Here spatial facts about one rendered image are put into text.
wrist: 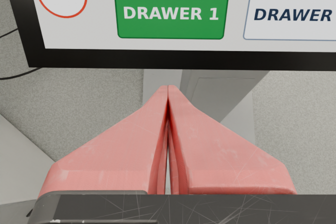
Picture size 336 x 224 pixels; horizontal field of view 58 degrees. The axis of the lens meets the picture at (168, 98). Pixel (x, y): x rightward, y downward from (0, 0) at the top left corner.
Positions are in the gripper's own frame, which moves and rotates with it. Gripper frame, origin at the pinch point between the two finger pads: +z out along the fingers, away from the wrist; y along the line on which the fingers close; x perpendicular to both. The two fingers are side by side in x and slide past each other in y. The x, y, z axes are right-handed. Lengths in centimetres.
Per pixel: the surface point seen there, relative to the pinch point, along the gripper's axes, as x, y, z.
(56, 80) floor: 62, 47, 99
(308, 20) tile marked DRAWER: 2.1, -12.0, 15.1
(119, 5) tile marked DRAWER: 0.8, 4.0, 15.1
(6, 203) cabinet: 40, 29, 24
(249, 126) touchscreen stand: 73, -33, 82
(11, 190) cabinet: 43, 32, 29
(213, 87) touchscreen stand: 32, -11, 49
